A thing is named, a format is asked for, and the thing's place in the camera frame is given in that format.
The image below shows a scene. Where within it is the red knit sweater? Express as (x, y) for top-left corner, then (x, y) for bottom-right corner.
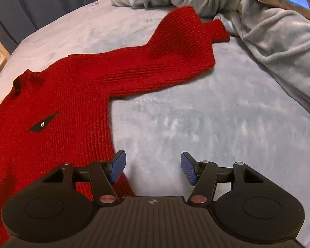
(0, 5), (230, 243)

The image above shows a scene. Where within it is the grey fleece blanket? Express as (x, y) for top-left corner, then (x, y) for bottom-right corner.
(111, 0), (310, 122)

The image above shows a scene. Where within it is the dark blue curtain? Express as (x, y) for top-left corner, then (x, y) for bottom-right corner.
(0, 0), (127, 52)

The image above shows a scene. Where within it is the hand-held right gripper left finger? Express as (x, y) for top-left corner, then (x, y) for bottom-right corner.
(43, 150), (126, 207)

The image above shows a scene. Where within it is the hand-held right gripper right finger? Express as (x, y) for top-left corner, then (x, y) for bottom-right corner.
(181, 152), (268, 205)

